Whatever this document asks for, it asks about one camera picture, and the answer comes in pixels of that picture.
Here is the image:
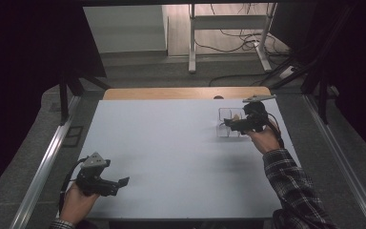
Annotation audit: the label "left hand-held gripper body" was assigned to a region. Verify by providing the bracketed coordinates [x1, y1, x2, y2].
[75, 152, 120, 197]

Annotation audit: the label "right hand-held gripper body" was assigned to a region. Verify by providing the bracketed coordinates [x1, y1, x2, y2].
[231, 94, 277, 135]

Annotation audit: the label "clear plastic divided organizer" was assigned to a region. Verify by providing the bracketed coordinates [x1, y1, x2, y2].
[215, 107, 253, 138]

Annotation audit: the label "person's right hand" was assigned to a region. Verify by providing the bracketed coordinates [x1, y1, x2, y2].
[247, 120, 283, 156]

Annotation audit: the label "person's left hand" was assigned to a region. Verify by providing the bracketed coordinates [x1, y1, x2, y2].
[59, 183, 100, 222]

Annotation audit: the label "black floor plate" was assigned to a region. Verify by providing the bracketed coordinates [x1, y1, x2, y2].
[61, 125, 85, 148]

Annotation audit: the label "pale table cover board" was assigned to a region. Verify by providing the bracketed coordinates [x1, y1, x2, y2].
[84, 97, 301, 221]

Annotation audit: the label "white power strip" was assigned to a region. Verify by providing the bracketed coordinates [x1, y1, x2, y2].
[278, 65, 297, 80]

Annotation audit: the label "wooden table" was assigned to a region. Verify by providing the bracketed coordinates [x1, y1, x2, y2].
[103, 86, 273, 101]

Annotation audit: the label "black metal stand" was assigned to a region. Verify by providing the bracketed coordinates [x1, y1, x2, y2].
[58, 70, 112, 126]
[268, 3, 360, 126]

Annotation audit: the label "dark curtain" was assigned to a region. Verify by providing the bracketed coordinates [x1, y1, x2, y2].
[0, 0, 107, 204]
[269, 0, 366, 164]

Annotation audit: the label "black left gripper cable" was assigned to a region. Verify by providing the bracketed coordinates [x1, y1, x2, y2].
[58, 156, 91, 215]

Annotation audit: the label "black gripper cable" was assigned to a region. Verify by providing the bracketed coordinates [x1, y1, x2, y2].
[58, 156, 91, 215]
[266, 112, 286, 150]

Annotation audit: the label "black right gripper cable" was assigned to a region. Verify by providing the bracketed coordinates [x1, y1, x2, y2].
[266, 112, 286, 150]

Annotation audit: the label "long black floor cable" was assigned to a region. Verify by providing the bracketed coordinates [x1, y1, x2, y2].
[208, 73, 270, 88]

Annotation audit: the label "aluminium rail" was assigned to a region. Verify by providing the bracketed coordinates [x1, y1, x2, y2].
[16, 94, 81, 229]
[302, 94, 366, 229]

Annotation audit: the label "tangled black floor cables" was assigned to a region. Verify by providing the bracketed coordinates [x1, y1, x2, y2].
[193, 3, 291, 59]

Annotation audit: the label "white metal desk frame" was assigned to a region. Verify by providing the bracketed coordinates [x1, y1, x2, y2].
[188, 3, 278, 74]

